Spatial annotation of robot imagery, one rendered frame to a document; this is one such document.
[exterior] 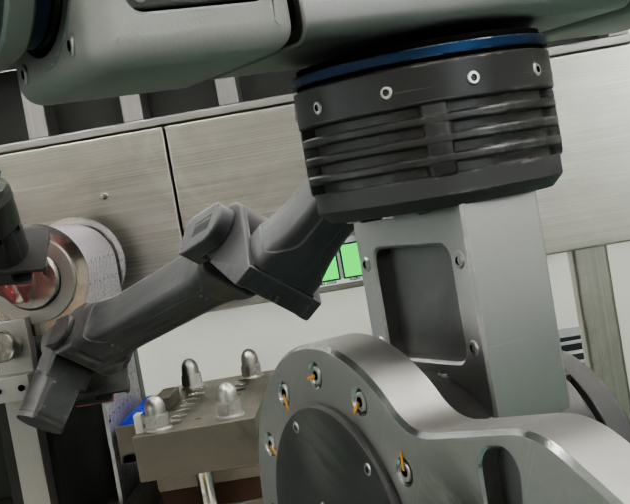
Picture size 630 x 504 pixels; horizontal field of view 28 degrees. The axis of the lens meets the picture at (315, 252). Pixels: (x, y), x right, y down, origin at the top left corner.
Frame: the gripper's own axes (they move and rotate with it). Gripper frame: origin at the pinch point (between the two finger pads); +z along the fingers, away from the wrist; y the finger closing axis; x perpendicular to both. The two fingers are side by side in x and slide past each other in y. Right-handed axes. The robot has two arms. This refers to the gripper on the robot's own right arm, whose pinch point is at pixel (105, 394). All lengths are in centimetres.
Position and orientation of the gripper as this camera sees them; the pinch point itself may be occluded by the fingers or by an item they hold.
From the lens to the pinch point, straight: 170.8
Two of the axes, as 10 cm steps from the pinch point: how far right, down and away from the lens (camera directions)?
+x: -1.3, -8.9, 4.3
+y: 9.9, -1.6, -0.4
